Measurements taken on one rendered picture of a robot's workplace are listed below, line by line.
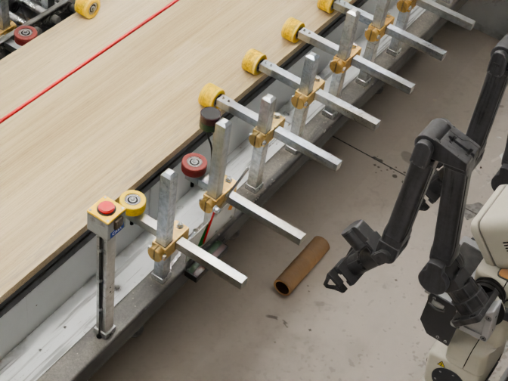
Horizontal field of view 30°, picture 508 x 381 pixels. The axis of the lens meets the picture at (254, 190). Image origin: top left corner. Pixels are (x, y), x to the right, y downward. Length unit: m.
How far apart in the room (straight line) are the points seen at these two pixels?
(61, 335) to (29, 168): 0.51
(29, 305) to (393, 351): 1.55
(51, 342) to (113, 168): 0.55
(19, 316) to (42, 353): 0.14
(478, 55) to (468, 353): 2.79
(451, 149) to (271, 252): 1.93
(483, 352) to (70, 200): 1.25
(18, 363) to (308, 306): 1.38
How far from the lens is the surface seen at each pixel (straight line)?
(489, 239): 2.40
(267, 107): 2.93
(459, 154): 2.11
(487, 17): 5.36
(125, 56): 3.34
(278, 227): 2.88
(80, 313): 2.93
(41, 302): 2.84
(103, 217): 2.36
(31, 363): 2.83
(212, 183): 2.87
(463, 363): 2.74
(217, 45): 3.42
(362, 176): 4.34
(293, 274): 3.78
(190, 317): 3.69
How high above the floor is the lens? 2.98
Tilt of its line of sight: 46 degrees down
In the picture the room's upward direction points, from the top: 10 degrees clockwise
